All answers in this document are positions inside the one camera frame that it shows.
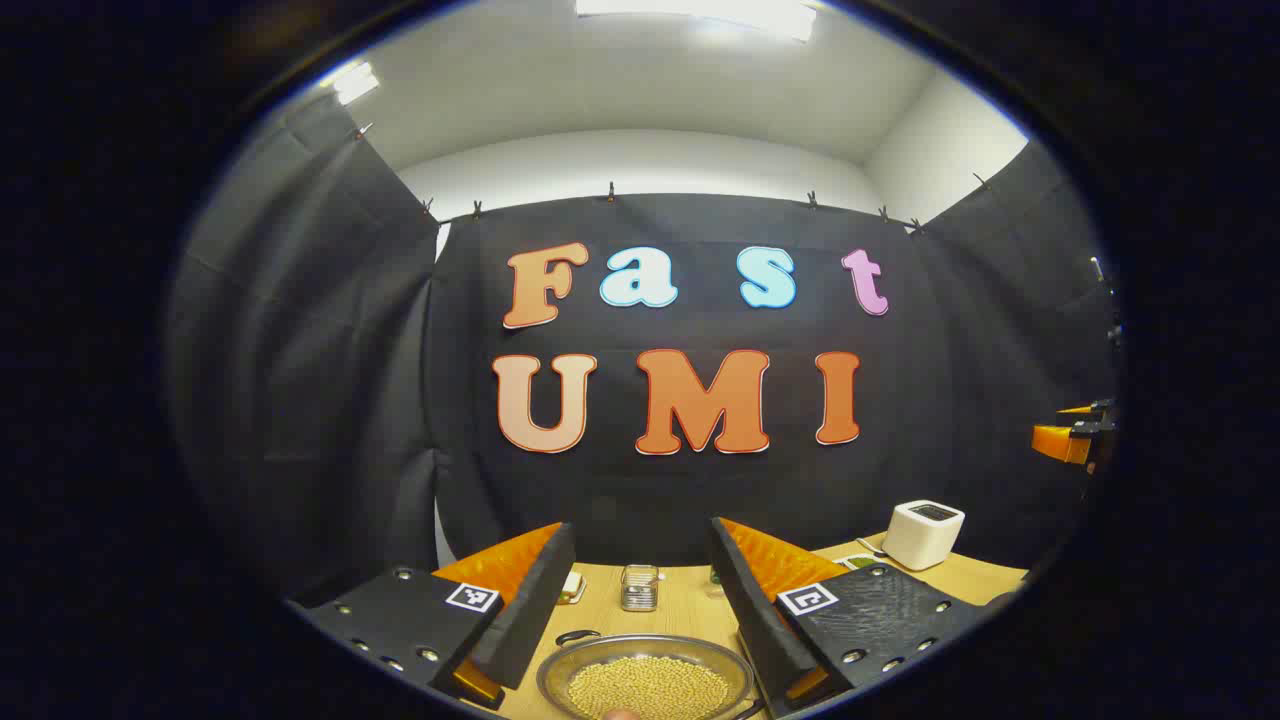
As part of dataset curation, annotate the metal wire utensil holder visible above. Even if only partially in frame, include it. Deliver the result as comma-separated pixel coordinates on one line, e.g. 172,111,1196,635
620,564,661,613

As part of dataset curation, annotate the small ceiling light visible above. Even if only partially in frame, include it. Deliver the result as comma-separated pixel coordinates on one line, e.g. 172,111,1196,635
330,62,381,106

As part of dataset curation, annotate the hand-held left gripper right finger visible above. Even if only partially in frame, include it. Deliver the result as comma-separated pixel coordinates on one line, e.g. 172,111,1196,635
708,517,1001,716

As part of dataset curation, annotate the black backdrop cloth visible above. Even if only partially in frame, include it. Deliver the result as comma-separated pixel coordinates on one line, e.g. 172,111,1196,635
165,95,1121,601

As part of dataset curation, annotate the pile of soybeans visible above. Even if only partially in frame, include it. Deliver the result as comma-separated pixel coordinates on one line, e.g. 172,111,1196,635
567,655,733,720

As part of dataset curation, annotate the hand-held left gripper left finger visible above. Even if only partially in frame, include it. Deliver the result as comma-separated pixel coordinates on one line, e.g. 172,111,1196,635
285,520,578,713

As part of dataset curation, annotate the stainless steel pot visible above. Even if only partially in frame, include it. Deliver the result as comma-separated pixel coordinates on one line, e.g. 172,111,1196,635
536,629,766,720

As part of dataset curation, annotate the long ceiling light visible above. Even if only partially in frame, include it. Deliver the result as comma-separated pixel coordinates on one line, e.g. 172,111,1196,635
575,0,816,41

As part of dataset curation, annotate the white toaster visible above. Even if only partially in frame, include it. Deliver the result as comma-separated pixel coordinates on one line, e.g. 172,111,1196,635
882,500,966,571

